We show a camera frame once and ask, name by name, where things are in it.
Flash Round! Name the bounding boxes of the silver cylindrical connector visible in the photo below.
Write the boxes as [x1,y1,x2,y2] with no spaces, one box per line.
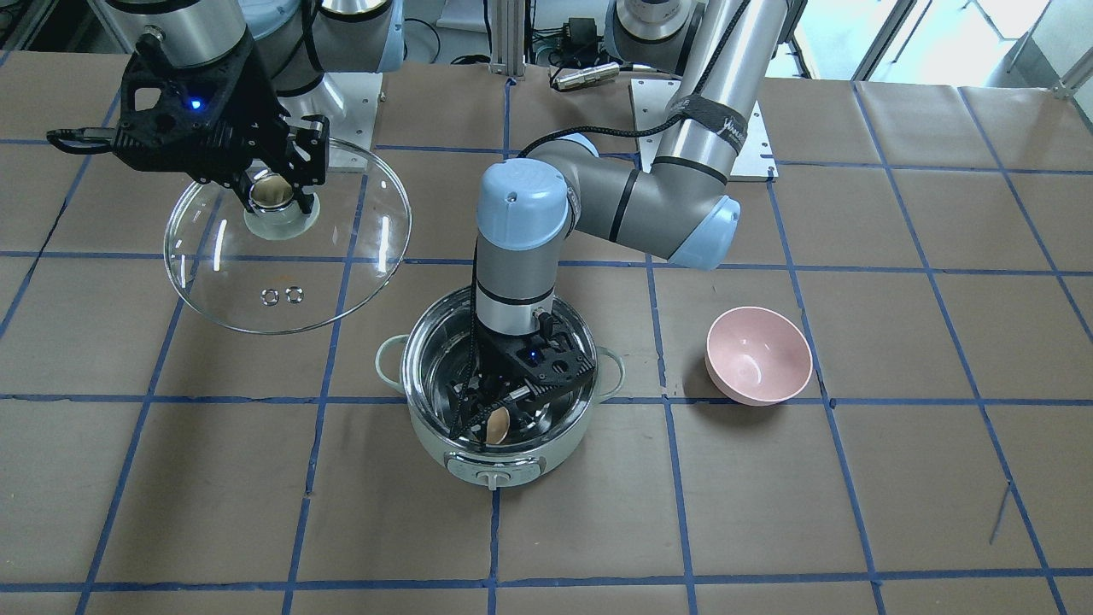
[549,61,622,92]

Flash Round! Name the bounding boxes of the pink bowl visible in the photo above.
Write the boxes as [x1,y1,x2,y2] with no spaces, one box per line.
[705,305,815,406]

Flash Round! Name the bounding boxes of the glass pot lid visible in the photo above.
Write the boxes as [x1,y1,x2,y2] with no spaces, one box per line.
[163,139,412,335]

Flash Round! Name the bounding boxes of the aluminium frame post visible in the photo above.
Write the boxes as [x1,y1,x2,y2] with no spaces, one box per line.
[487,1,530,81]

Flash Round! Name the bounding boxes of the black camera cable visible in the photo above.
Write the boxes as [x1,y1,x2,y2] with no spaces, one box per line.
[46,126,120,155]

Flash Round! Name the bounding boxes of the pale green electric pot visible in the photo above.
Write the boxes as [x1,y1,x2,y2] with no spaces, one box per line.
[374,285,626,490]

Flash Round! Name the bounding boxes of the brown egg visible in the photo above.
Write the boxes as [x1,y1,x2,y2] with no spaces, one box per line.
[484,407,512,445]

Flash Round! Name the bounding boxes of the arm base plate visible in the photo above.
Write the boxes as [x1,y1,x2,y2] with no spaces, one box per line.
[631,76,778,182]
[280,73,385,150]

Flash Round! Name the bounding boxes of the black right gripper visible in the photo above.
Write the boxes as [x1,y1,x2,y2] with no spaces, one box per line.
[111,34,330,215]

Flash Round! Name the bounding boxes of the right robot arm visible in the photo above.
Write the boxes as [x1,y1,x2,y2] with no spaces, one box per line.
[73,1,406,214]

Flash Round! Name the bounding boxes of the black power adapter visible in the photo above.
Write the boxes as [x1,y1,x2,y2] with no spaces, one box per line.
[562,17,599,52]

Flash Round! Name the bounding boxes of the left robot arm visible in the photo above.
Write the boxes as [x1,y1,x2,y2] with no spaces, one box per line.
[447,1,790,442]

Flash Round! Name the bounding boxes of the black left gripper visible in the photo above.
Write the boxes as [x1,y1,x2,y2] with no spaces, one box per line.
[448,314,596,442]

